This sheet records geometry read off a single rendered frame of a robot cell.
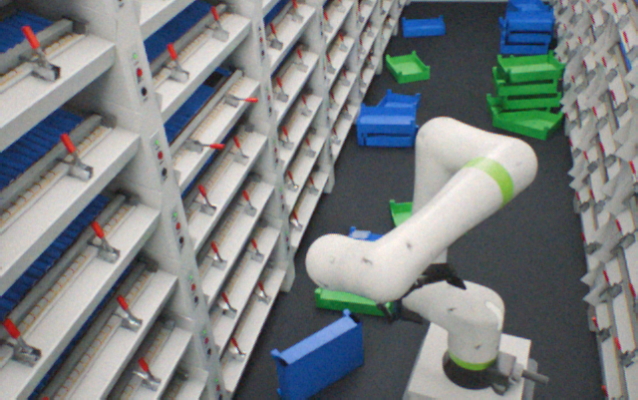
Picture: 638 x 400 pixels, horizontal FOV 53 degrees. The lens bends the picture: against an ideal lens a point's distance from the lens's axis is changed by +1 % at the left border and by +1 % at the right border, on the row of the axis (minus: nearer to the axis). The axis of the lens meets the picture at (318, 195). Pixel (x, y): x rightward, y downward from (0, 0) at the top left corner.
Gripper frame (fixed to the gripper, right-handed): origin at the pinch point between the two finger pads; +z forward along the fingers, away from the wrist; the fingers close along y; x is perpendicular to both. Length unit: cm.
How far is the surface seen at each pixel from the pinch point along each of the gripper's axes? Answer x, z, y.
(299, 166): -115, 39, 47
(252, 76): -91, -21, 12
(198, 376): -20, -15, 68
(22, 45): -31, -94, 3
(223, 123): -66, -33, 18
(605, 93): -85, 98, -56
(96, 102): -40, -75, 13
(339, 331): -31, 28, 49
